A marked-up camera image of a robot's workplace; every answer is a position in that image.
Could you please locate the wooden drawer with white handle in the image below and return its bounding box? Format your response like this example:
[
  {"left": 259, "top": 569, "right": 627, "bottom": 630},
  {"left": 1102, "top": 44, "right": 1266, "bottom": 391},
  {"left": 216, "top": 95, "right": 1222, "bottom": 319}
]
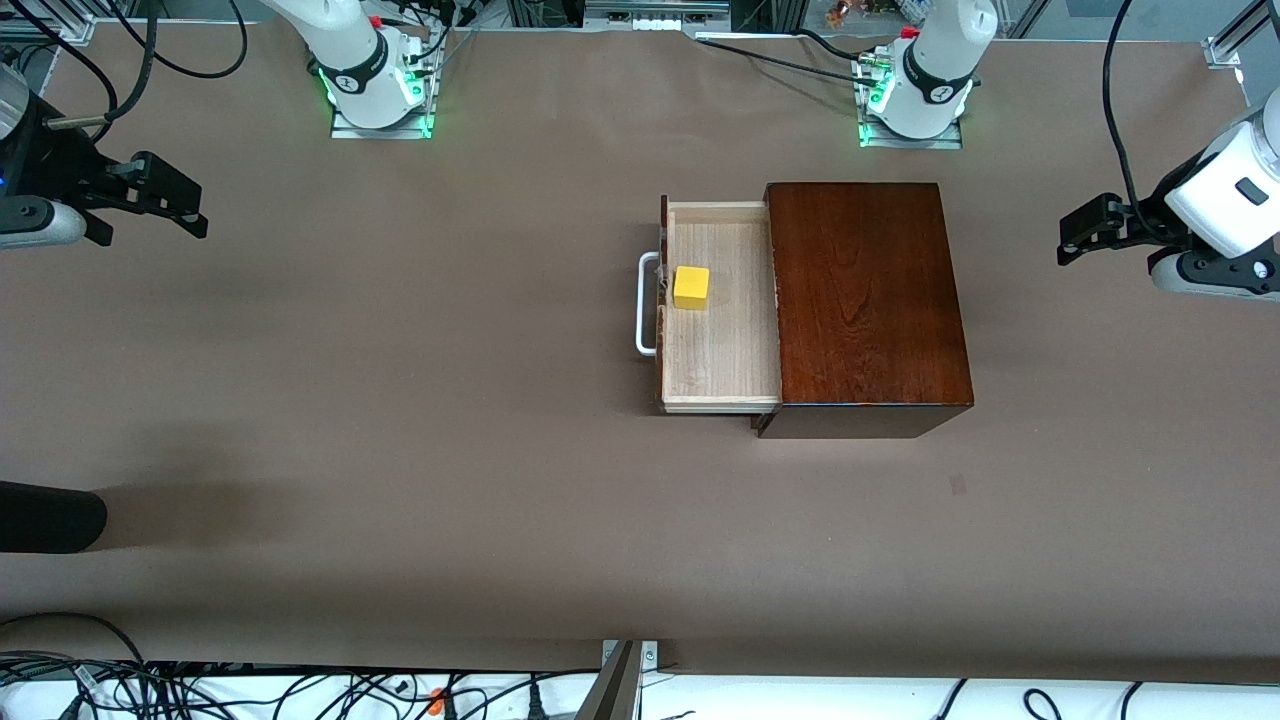
[{"left": 636, "top": 195, "right": 784, "bottom": 415}]

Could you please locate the yellow block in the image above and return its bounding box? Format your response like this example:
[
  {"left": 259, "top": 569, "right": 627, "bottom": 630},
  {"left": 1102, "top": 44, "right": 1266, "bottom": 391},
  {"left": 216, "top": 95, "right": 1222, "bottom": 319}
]
[{"left": 672, "top": 265, "right": 712, "bottom": 312}]

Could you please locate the dark brown wooden cabinet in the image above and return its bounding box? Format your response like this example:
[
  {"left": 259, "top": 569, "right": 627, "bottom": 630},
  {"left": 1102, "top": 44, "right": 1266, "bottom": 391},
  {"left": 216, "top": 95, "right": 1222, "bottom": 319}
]
[{"left": 752, "top": 182, "right": 976, "bottom": 440}]

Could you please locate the black rounded cylinder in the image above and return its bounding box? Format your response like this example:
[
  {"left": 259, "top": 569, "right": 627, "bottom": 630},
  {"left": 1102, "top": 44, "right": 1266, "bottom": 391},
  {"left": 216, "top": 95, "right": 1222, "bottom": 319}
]
[{"left": 0, "top": 480, "right": 109, "bottom": 555}]

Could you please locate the white power strip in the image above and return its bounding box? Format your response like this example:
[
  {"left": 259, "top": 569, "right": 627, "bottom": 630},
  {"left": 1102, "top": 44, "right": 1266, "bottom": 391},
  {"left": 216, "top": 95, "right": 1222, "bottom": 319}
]
[{"left": 584, "top": 0, "right": 732, "bottom": 32}]

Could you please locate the dark grey metal beam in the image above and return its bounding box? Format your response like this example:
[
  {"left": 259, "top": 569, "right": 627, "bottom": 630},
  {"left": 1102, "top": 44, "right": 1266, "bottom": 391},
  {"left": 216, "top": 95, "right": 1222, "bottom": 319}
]
[{"left": 574, "top": 640, "right": 643, "bottom": 720}]

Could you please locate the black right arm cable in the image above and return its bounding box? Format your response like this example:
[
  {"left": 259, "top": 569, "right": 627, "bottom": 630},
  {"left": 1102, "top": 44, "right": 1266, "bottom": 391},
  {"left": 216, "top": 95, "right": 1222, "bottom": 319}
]
[{"left": 10, "top": 0, "right": 166, "bottom": 143}]

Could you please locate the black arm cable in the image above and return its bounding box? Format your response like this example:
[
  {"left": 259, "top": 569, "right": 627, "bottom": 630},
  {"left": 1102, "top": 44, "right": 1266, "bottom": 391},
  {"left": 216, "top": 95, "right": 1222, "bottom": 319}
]
[
  {"left": 10, "top": 0, "right": 166, "bottom": 143},
  {"left": 1102, "top": 0, "right": 1173, "bottom": 243}
]

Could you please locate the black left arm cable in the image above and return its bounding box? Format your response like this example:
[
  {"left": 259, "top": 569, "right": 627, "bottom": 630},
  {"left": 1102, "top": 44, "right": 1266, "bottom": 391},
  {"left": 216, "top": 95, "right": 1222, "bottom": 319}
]
[{"left": 1102, "top": 0, "right": 1173, "bottom": 243}]

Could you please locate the black looped cable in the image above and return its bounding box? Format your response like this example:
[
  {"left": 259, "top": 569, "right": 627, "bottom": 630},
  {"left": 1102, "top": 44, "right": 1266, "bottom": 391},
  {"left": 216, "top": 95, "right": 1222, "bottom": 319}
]
[{"left": 105, "top": 0, "right": 251, "bottom": 80}]

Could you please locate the aluminium frame profile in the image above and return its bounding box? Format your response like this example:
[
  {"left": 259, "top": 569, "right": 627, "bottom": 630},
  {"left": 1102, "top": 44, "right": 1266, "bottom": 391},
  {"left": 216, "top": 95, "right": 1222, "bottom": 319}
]
[{"left": 0, "top": 0, "right": 97, "bottom": 44}]

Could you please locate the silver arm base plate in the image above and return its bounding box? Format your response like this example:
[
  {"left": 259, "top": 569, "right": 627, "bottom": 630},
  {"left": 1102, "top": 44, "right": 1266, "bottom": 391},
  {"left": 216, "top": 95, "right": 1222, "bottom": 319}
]
[
  {"left": 856, "top": 55, "right": 965, "bottom": 151},
  {"left": 329, "top": 40, "right": 437, "bottom": 141}
]

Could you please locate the thick black table cable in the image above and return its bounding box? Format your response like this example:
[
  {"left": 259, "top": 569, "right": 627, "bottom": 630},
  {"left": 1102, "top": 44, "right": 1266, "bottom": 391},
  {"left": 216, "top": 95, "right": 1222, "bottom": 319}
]
[{"left": 798, "top": 28, "right": 873, "bottom": 63}]

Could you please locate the thin black table cable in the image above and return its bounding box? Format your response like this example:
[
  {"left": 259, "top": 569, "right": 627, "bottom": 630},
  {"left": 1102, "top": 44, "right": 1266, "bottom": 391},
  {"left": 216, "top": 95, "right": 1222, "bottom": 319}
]
[{"left": 695, "top": 38, "right": 886, "bottom": 87}]

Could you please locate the large black cable loop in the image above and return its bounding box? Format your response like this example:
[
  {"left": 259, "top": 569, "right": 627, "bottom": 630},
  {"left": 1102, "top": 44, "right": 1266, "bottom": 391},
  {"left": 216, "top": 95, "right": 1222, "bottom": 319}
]
[{"left": 0, "top": 611, "right": 151, "bottom": 691}]

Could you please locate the silver metal bracket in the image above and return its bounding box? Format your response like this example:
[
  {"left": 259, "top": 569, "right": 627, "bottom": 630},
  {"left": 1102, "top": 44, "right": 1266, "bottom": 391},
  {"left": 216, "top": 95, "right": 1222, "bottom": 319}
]
[{"left": 601, "top": 639, "right": 661, "bottom": 671}]

